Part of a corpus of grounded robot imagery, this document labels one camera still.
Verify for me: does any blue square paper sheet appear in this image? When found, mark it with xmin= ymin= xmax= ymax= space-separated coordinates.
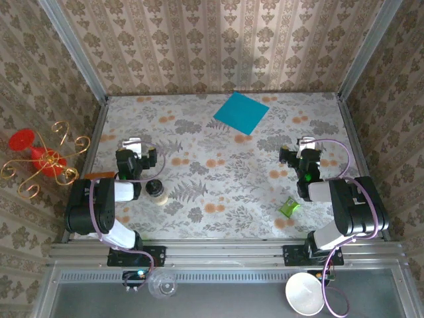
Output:
xmin=213 ymin=91 xmax=270 ymax=136

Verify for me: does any small jar with black lid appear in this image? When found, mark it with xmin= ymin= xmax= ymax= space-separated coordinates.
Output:
xmin=144 ymin=178 xmax=169 ymax=207

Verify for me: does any green snack packet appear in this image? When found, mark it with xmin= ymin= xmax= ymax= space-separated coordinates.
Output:
xmin=277 ymin=196 xmax=301 ymax=219

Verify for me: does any small circuit board with LED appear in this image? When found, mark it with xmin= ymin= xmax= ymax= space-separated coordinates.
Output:
xmin=122 ymin=270 xmax=150 ymax=292

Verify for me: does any small circuit board with connector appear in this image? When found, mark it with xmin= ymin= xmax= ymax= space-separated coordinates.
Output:
xmin=307 ymin=270 xmax=336 ymax=284

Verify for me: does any clear plastic cup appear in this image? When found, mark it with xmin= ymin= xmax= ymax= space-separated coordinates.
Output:
xmin=147 ymin=268 xmax=180 ymax=299

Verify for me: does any white bowl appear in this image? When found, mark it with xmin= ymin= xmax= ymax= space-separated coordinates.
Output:
xmin=285 ymin=272 xmax=326 ymax=316

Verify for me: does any grey metal tray with vents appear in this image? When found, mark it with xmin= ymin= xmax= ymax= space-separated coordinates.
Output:
xmin=32 ymin=261 xmax=424 ymax=318

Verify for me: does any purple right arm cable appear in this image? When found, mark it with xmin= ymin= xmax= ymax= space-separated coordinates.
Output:
xmin=309 ymin=138 xmax=382 ymax=318

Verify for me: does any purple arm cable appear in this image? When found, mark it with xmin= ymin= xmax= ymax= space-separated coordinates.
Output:
xmin=309 ymin=138 xmax=382 ymax=318
xmin=89 ymin=140 xmax=167 ymax=289

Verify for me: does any aluminium table side rail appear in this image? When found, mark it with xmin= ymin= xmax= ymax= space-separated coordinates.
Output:
xmin=336 ymin=94 xmax=392 ymax=242
xmin=61 ymin=97 xmax=110 ymax=244

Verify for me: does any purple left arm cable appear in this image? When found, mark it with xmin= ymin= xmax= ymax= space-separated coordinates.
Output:
xmin=89 ymin=140 xmax=167 ymax=289

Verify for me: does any red and gold wire ornament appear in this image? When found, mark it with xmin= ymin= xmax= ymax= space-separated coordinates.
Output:
xmin=0 ymin=121 xmax=92 ymax=199

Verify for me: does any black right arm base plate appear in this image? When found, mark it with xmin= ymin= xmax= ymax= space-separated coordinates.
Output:
xmin=282 ymin=244 xmax=345 ymax=267

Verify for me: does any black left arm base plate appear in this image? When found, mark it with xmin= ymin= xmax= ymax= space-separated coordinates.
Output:
xmin=107 ymin=245 xmax=167 ymax=268

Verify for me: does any slanted aluminium corner post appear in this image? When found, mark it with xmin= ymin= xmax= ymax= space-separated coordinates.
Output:
xmin=337 ymin=0 xmax=403 ymax=100
xmin=38 ymin=0 xmax=110 ymax=103

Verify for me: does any long aluminium frame rail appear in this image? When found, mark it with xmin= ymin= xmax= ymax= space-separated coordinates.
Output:
xmin=48 ymin=238 xmax=407 ymax=266

